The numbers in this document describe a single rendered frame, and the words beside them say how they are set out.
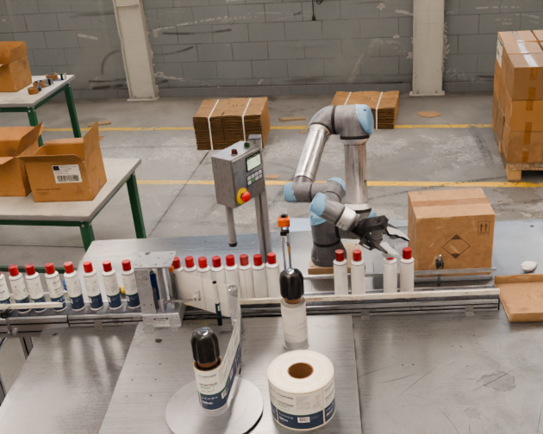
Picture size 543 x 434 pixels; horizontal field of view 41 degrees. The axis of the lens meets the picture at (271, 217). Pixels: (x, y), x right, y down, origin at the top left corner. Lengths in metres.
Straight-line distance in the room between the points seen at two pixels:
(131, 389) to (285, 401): 0.57
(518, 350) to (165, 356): 1.22
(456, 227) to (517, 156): 2.99
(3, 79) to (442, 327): 4.76
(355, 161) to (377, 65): 5.10
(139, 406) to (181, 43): 6.23
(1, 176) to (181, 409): 2.36
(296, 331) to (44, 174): 2.09
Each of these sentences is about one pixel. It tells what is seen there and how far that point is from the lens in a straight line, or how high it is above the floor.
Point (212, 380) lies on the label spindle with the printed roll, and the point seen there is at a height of 1.03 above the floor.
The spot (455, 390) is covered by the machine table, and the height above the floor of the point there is 0.83.
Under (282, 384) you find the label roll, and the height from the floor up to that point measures 1.02.
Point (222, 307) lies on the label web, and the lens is 2.65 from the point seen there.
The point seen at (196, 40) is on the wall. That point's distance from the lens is 8.18.
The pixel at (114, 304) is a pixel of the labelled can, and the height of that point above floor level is 0.91.
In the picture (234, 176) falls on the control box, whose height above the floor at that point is 1.41.
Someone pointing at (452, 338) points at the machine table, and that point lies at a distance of 2.66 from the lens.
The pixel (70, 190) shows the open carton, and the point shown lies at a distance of 4.11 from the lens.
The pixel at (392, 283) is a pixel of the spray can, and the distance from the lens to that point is 2.72.
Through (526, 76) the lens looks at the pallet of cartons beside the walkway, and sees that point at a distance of 5.60.
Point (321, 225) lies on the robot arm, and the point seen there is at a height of 1.07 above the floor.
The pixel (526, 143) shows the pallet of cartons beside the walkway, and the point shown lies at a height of 0.31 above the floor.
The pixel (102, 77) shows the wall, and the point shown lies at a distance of 8.70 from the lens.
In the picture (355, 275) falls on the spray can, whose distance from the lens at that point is 2.69.
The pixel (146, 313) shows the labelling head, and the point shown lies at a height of 0.95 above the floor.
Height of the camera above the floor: 2.42
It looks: 27 degrees down
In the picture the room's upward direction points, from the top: 5 degrees counter-clockwise
